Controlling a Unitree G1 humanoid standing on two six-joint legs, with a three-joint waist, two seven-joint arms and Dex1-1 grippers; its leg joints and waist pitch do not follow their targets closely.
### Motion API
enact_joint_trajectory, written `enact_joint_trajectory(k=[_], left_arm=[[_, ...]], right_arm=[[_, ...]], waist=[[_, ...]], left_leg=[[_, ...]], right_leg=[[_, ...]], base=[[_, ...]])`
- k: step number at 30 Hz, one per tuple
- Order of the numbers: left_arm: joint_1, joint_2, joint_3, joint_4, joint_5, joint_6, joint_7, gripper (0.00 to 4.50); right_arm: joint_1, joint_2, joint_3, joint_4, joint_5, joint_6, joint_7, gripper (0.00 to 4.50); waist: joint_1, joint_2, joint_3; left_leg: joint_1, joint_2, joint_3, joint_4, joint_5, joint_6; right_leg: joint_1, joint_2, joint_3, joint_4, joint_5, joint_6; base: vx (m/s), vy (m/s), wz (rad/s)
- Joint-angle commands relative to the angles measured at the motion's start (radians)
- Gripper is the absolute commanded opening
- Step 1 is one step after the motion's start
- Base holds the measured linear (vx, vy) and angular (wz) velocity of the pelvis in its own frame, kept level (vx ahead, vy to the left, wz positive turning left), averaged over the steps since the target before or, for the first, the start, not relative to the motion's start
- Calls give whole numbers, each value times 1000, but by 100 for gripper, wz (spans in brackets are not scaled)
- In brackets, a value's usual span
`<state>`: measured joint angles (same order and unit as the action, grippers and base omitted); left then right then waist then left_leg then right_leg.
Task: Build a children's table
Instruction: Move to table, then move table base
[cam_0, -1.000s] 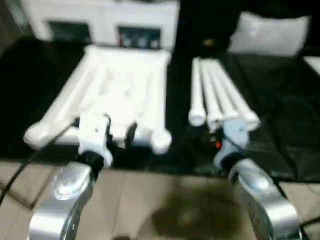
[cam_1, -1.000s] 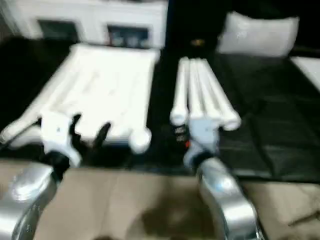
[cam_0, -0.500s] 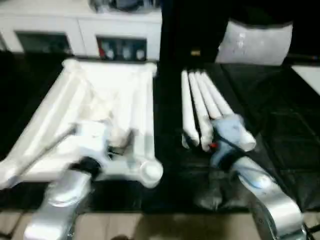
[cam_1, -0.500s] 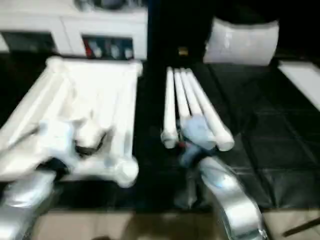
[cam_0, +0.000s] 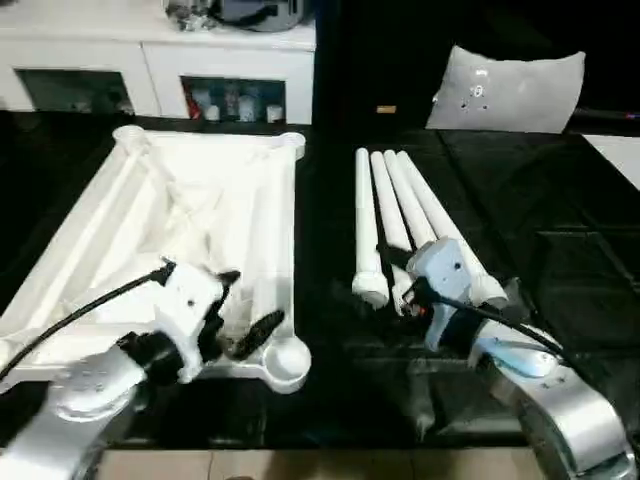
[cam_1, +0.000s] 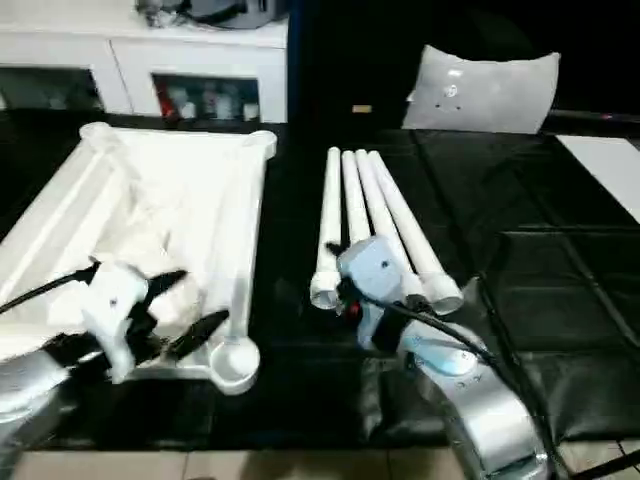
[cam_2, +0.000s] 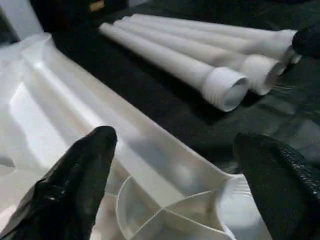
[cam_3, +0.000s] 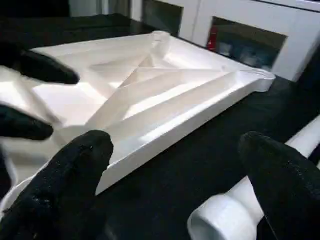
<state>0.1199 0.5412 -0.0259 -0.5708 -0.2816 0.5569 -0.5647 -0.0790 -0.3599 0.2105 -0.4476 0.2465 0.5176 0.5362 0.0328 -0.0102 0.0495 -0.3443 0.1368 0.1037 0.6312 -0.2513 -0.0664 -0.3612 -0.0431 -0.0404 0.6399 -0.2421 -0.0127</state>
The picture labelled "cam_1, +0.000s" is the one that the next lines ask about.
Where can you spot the red figurine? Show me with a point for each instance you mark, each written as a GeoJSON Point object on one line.
{"type": "Point", "coordinates": [163, 100]}

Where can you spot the small white cup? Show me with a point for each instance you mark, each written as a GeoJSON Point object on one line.
{"type": "Point", "coordinates": [188, 111]}
{"type": "Point", "coordinates": [250, 112]}

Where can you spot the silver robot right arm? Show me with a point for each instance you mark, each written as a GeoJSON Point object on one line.
{"type": "Point", "coordinates": [490, 415]}

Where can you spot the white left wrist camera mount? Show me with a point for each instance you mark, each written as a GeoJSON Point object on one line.
{"type": "Point", "coordinates": [110, 310]}

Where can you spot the white plastic table top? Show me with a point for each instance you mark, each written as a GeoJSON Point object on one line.
{"type": "Point", "coordinates": [175, 190]}

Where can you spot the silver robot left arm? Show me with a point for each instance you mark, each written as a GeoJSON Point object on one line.
{"type": "Point", "coordinates": [25, 380]}

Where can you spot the black rod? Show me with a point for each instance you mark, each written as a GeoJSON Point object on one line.
{"type": "Point", "coordinates": [590, 116]}

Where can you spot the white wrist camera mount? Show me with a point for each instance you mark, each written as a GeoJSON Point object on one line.
{"type": "Point", "coordinates": [110, 310]}
{"type": "Point", "coordinates": [370, 265]}

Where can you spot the black furniture with gold label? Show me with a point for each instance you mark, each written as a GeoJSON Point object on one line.
{"type": "Point", "coordinates": [325, 75]}

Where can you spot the white plastic table leg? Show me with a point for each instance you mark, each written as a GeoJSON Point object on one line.
{"type": "Point", "coordinates": [352, 200]}
{"type": "Point", "coordinates": [375, 200]}
{"type": "Point", "coordinates": [410, 225]}
{"type": "Point", "coordinates": [330, 200]}

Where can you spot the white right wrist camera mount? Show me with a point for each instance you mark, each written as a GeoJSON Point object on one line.
{"type": "Point", "coordinates": [370, 265]}

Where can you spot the grey padded backrest cushion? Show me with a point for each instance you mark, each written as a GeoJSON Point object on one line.
{"type": "Point", "coordinates": [480, 90]}

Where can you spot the white flat board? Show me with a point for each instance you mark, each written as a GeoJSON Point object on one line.
{"type": "Point", "coordinates": [605, 170]}

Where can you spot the white glass-door cabinet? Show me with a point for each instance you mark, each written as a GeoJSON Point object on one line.
{"type": "Point", "coordinates": [125, 50]}

